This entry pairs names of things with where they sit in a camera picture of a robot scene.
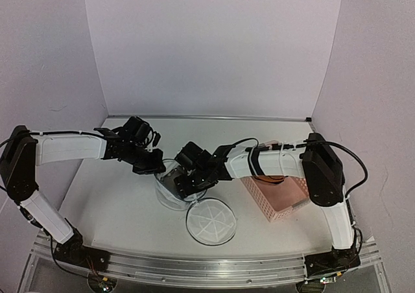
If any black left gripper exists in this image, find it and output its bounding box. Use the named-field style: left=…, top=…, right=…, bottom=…
left=124, top=142, right=166, bottom=175

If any aluminium front rail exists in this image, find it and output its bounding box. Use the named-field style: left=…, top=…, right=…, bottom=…
left=103, top=251, right=306, bottom=288

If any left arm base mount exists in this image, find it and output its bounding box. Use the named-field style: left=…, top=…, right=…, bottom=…
left=51, top=228, right=110, bottom=275

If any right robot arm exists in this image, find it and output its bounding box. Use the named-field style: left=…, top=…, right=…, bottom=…
left=174, top=133, right=368, bottom=269

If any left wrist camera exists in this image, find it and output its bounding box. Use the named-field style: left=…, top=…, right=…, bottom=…
left=147, top=130, right=161, bottom=152

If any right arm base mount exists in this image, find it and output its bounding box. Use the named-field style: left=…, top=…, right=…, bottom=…
left=304, top=241, right=362, bottom=280

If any pink perforated plastic basket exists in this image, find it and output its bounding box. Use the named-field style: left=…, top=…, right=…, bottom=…
left=241, top=139, right=311, bottom=224

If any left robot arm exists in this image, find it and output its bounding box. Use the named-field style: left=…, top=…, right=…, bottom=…
left=1, top=116, right=165, bottom=265

